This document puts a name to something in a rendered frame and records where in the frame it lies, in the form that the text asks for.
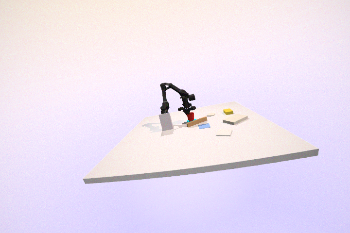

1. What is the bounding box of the yellow rectangular block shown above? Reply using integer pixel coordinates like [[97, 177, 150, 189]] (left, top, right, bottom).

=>
[[223, 108, 233, 115]]

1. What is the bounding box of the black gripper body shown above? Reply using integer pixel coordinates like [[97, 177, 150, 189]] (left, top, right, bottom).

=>
[[178, 102, 196, 111]]

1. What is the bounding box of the light brown wooden block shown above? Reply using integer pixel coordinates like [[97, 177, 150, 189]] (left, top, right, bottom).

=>
[[187, 116, 207, 127]]

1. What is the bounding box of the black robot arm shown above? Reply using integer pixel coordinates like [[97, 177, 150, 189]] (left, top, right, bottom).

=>
[[160, 83, 195, 114]]

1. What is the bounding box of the red cup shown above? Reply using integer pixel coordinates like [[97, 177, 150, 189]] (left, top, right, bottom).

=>
[[187, 112, 194, 121]]

